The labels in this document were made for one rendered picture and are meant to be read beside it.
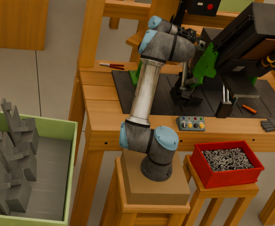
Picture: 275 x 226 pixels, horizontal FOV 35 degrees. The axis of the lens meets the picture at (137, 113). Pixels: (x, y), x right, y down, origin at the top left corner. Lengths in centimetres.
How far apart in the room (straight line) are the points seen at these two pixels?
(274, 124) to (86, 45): 120
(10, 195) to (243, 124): 140
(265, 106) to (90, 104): 111
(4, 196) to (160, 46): 90
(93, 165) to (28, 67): 199
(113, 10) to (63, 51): 194
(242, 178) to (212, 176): 19
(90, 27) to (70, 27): 240
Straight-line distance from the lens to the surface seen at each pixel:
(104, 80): 266
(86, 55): 270
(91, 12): 256
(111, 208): 241
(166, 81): 276
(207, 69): 249
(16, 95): 389
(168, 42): 191
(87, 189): 259
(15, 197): 188
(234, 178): 233
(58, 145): 222
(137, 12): 272
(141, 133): 192
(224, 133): 252
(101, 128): 227
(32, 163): 205
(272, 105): 293
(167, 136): 193
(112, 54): 465
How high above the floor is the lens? 237
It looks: 37 degrees down
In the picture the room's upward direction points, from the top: 16 degrees clockwise
